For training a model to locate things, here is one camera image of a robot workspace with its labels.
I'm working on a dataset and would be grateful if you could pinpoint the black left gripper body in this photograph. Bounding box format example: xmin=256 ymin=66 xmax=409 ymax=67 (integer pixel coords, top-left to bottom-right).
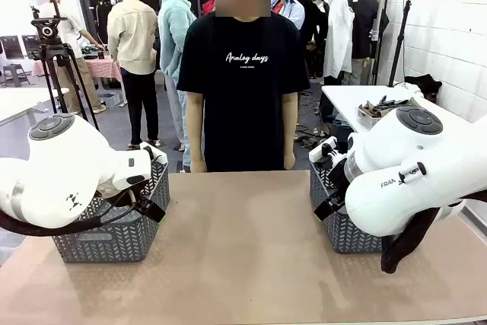
xmin=130 ymin=186 xmax=154 ymax=211

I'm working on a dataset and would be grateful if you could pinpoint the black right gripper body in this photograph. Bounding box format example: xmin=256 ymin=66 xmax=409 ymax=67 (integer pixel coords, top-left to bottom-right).
xmin=326 ymin=157 xmax=349 ymax=209

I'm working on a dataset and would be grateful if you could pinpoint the person's left forearm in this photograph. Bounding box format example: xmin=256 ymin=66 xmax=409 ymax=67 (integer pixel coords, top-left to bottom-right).
xmin=282 ymin=90 xmax=300 ymax=158

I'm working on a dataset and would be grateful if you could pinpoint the person's right forearm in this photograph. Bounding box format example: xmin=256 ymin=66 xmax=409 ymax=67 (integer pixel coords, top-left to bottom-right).
xmin=184 ymin=90 xmax=208 ymax=162

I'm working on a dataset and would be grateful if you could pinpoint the person's right hand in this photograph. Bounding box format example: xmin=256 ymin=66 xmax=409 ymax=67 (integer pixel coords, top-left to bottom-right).
xmin=189 ymin=157 xmax=208 ymax=174

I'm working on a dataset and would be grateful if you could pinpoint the gray woven plastic basket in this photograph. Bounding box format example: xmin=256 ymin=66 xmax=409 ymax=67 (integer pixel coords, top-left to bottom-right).
xmin=52 ymin=157 xmax=171 ymax=264
xmin=308 ymin=160 xmax=384 ymax=255

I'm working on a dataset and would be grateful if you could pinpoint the box of brown items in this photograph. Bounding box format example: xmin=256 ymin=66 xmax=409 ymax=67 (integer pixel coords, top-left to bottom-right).
xmin=356 ymin=95 xmax=418 ymax=130

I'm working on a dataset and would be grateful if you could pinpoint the large white side table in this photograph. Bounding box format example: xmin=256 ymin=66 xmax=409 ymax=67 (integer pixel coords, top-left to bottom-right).
xmin=320 ymin=81 xmax=487 ymax=136

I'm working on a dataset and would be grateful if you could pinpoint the black garment pile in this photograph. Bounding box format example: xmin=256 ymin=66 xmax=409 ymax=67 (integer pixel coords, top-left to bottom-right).
xmin=404 ymin=73 xmax=444 ymax=103

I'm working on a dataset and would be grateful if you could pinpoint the person in black t-shirt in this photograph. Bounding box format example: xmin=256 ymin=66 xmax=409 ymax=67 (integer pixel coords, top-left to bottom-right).
xmin=176 ymin=11 xmax=311 ymax=173

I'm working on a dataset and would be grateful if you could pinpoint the red checkered cloth table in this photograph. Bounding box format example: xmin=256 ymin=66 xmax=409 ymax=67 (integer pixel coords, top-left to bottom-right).
xmin=31 ymin=55 xmax=123 ymax=83

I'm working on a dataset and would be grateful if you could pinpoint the mannequin in white shirt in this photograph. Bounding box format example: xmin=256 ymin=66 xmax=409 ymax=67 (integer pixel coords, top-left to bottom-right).
xmin=323 ymin=0 xmax=357 ymax=87

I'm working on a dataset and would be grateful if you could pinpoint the white table with gray legs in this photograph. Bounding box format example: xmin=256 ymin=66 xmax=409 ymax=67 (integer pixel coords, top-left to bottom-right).
xmin=0 ymin=86 xmax=71 ymax=129

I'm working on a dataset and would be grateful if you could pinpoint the black light stand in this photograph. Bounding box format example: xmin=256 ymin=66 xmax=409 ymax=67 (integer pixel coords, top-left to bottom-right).
xmin=387 ymin=0 xmax=414 ymax=88

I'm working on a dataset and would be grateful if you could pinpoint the mannequin in light blue fleece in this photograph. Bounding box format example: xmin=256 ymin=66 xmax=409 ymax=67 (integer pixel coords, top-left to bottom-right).
xmin=157 ymin=0 xmax=199 ymax=172

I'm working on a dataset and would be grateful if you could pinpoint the mannequin in black shirt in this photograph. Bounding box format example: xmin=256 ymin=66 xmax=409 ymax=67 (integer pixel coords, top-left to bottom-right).
xmin=347 ymin=0 xmax=390 ymax=86

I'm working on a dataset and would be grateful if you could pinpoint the mannequin in cream shirt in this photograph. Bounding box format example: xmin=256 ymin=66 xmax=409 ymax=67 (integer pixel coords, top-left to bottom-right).
xmin=107 ymin=0 xmax=161 ymax=150

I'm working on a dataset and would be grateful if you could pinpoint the gray stool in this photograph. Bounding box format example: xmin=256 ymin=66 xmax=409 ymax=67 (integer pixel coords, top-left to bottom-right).
xmin=2 ymin=63 xmax=32 ymax=88

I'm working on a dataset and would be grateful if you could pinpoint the background person in white shirt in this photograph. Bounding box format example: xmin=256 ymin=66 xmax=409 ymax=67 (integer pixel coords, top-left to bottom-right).
xmin=37 ymin=0 xmax=108 ymax=115

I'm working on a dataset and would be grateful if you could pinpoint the mannequin in denim shirt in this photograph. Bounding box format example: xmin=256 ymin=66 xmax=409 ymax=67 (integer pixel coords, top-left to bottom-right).
xmin=271 ymin=0 xmax=307 ymax=31

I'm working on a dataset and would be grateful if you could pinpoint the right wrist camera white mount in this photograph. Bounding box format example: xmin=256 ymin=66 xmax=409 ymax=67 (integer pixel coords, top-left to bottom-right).
xmin=308 ymin=137 xmax=344 ymax=168

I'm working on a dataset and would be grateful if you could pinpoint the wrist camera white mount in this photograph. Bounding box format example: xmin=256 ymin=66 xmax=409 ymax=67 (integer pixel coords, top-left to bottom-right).
xmin=138 ymin=142 xmax=169 ymax=165
xmin=308 ymin=137 xmax=344 ymax=168

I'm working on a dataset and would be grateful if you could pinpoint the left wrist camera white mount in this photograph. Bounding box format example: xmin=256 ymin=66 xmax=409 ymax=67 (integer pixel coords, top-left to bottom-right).
xmin=138 ymin=142 xmax=169 ymax=165

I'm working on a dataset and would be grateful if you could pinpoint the black right arm cable sleeve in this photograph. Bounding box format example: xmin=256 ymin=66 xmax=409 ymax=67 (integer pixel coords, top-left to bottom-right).
xmin=380 ymin=191 xmax=487 ymax=274

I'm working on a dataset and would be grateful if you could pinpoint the black camera tripod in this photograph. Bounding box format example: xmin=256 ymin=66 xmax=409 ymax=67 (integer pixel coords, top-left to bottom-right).
xmin=30 ymin=0 xmax=100 ymax=132

